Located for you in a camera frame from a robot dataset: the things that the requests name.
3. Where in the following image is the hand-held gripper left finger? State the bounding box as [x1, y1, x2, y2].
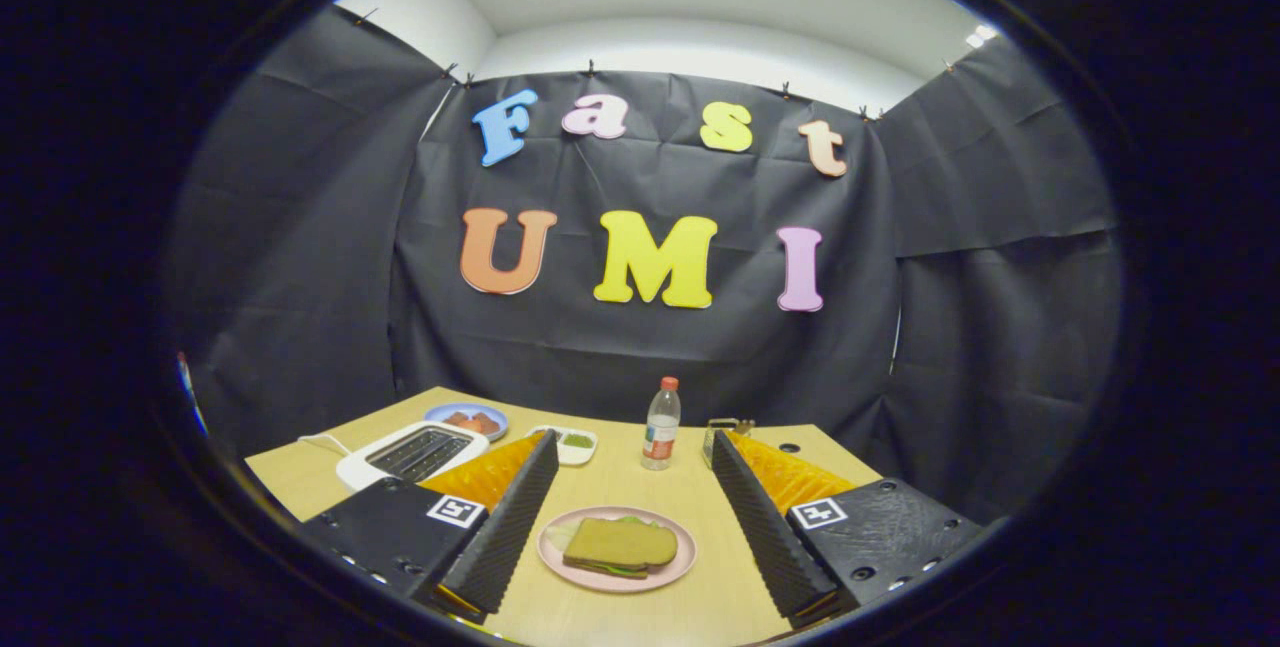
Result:
[300, 429, 561, 625]

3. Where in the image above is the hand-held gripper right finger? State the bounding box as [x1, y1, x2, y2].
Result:
[710, 429, 986, 628]

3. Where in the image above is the brown bread slice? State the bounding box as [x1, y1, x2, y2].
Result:
[562, 517, 679, 571]

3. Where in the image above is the pink plate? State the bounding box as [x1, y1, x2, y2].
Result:
[536, 506, 698, 594]

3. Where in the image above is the metal mesh cutlery holder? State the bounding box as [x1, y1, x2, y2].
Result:
[702, 418, 756, 468]

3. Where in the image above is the white divided tray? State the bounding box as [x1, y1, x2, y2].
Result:
[527, 426, 599, 467]

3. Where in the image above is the blue plate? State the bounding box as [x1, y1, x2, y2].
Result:
[424, 403, 509, 442]

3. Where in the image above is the clear bottle with red cap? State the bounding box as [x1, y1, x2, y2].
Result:
[641, 376, 682, 472]

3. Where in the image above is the white toaster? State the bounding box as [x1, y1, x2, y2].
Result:
[335, 421, 491, 493]

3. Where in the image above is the black backdrop cloth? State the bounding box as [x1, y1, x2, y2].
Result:
[165, 5, 1121, 528]

